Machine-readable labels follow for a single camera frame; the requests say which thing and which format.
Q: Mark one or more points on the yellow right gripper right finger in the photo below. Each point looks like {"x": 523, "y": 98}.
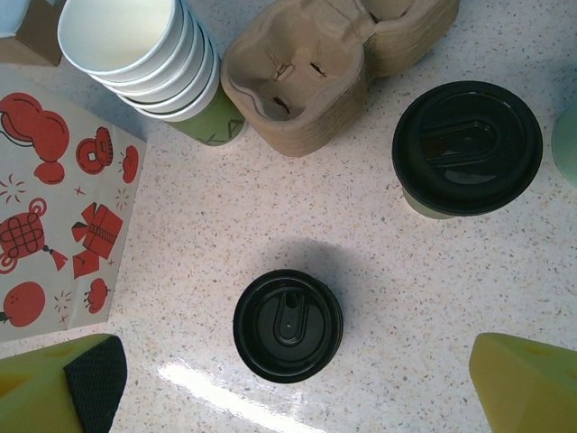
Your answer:
{"x": 532, "y": 388}

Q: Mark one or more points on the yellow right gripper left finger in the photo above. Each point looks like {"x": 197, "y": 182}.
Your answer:
{"x": 40, "y": 392}

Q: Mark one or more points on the red white paper gift bag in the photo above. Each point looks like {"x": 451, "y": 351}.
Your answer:
{"x": 58, "y": 203}

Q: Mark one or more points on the green paper coffee cup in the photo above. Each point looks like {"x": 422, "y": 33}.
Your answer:
{"x": 428, "y": 211}

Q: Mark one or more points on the black plastic cup lid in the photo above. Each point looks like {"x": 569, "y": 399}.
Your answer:
{"x": 466, "y": 149}

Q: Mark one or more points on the stack of pulp cup carriers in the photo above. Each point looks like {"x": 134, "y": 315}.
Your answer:
{"x": 306, "y": 81}

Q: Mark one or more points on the pale green straw holder cup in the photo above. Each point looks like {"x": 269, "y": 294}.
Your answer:
{"x": 567, "y": 144}

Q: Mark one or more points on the stack of black cup lids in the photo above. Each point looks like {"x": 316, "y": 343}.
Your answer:
{"x": 288, "y": 325}

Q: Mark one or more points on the stack of white paper cups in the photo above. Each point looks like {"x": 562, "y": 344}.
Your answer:
{"x": 121, "y": 36}

